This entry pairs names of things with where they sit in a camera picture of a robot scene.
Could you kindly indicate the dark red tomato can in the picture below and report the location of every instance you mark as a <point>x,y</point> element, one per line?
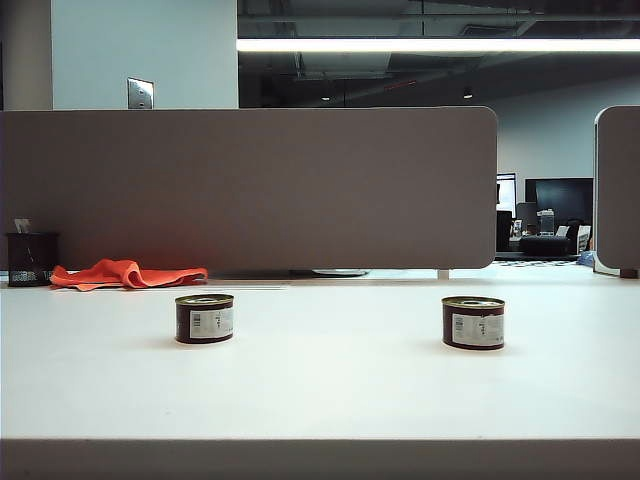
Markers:
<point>472,325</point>
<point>204,320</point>

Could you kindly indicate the grey desk divider panel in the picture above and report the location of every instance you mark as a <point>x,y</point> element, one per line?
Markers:
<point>250,190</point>

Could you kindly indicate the white divider support foot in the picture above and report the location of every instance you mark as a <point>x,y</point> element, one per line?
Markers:
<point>443,274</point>

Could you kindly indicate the orange cloth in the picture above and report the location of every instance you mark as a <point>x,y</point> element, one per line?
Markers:
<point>120,272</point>

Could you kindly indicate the black white checkerboard sheet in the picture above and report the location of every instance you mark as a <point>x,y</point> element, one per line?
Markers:
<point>535,262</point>

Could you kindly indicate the long ceiling light strip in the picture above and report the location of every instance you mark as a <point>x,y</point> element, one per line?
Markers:
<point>425,45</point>

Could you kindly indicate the black round ottoman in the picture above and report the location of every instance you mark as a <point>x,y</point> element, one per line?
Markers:
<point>544,245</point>

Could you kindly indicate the large black screen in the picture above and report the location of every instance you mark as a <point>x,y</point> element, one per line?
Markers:
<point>562,195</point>

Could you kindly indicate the black mesh pen holder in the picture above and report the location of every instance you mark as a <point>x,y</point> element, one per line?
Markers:
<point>31,255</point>

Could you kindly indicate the white card in holder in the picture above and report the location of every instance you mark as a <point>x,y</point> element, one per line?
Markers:
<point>22,226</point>

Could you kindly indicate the right grey divider panel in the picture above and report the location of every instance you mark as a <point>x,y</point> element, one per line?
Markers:
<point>620,190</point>

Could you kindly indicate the brown divider support foot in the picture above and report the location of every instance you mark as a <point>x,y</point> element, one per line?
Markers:
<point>628,273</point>

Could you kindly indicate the white board with frame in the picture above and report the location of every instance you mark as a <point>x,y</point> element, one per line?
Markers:
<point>506,192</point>

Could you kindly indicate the metal wall outlet plate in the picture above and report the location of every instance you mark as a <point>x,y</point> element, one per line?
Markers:
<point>140,93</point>

